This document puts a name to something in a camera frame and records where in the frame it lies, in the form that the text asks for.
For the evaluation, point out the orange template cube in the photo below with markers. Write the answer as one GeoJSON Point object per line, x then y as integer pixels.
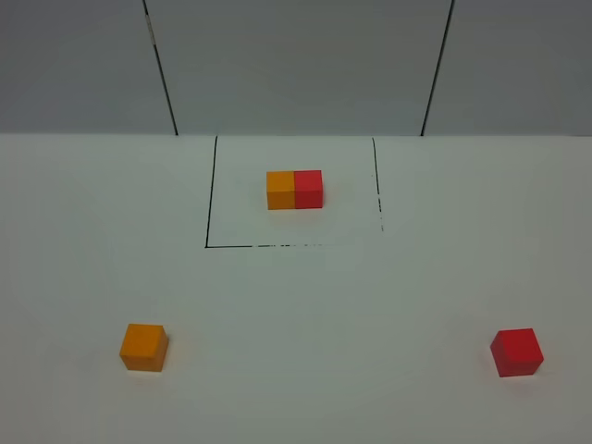
{"type": "Point", "coordinates": [280, 190]}

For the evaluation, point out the red template cube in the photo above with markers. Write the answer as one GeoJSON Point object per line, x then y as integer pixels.
{"type": "Point", "coordinates": [309, 189]}

